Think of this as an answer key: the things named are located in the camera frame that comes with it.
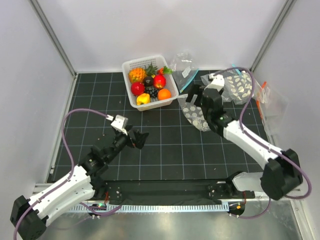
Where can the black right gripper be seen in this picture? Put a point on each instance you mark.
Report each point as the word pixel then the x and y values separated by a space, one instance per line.
pixel 196 90

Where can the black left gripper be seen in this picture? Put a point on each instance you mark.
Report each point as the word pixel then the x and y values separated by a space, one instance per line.
pixel 138 140

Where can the clear zip bag teal zipper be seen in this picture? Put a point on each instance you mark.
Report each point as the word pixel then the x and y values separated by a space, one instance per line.
pixel 230 73

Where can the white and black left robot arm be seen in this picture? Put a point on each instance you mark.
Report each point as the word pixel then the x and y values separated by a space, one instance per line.
pixel 31 216

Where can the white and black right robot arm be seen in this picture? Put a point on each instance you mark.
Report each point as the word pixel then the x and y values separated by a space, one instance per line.
pixel 279 175

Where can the white polka dot zip bag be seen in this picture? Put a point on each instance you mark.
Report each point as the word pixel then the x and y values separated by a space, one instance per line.
pixel 193 114

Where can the clear bag blue zipper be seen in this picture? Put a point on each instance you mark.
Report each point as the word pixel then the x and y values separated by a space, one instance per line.
pixel 184 69

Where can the polka dot bag at right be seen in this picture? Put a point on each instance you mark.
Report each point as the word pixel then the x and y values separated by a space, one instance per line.
pixel 239 87

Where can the clear bag orange zipper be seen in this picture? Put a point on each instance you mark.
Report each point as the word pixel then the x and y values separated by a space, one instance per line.
pixel 272 107

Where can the toy orange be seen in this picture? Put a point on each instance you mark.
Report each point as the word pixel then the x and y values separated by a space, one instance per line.
pixel 163 94

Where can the red yellow toy apple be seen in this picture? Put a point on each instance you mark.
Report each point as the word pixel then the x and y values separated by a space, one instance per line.
pixel 159 81

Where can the yellow toy bell pepper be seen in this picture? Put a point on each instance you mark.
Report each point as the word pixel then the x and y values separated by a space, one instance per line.
pixel 143 99

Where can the black toy blackberry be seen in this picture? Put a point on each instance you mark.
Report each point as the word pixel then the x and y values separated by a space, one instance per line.
pixel 152 91

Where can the black grid cutting mat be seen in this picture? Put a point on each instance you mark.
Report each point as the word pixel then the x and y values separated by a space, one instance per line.
pixel 174 149

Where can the white plastic basket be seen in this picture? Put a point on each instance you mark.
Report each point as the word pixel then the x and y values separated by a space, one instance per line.
pixel 151 64

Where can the dark purple toy mangosteen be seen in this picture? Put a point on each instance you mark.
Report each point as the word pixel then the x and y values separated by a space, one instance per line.
pixel 148 81

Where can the orange toy pineapple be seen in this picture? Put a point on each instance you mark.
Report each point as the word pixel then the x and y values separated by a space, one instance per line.
pixel 137 75

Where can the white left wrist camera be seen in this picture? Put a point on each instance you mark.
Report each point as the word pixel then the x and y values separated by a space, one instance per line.
pixel 120 125

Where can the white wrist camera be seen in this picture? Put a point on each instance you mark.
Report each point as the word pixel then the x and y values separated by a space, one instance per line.
pixel 217 82
pixel 120 125

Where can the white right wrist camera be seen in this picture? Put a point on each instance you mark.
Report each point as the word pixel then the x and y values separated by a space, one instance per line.
pixel 217 82

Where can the slotted grey cable duct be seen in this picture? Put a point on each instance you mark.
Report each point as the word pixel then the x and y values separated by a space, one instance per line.
pixel 224 207

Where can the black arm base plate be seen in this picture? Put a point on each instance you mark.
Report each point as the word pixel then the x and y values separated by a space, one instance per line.
pixel 173 192

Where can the right aluminium frame post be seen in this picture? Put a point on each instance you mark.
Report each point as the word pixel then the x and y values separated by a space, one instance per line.
pixel 282 15

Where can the aluminium frame post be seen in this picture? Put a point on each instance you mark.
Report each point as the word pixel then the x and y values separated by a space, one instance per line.
pixel 282 15
pixel 52 35

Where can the left aluminium frame post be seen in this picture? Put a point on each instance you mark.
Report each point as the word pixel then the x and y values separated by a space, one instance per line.
pixel 52 35

